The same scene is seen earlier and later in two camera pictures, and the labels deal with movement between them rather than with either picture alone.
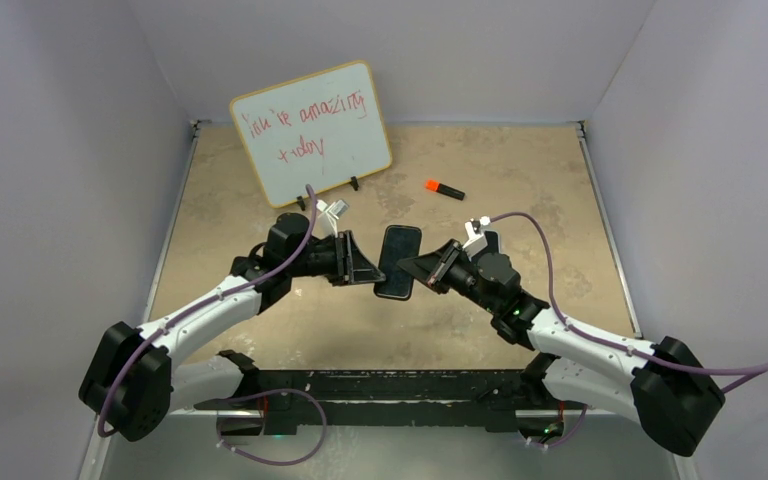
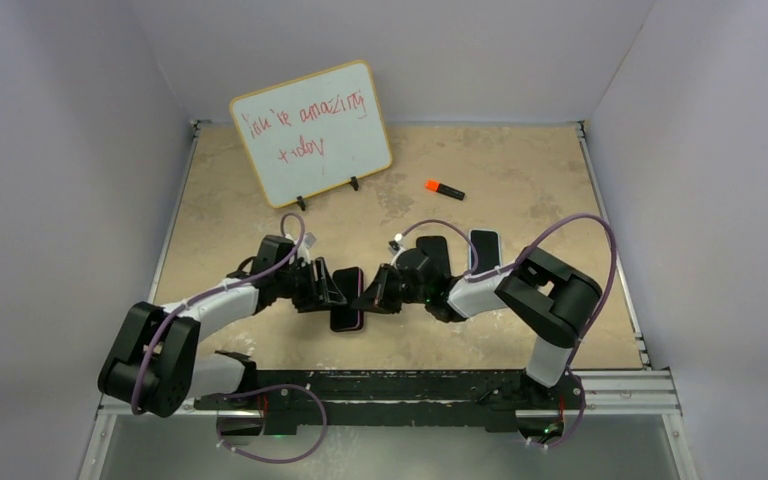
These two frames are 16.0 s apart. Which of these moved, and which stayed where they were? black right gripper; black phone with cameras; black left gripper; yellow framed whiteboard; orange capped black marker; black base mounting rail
Moved: black left gripper; black right gripper; black phone with cameras
Stayed: yellow framed whiteboard; black base mounting rail; orange capped black marker
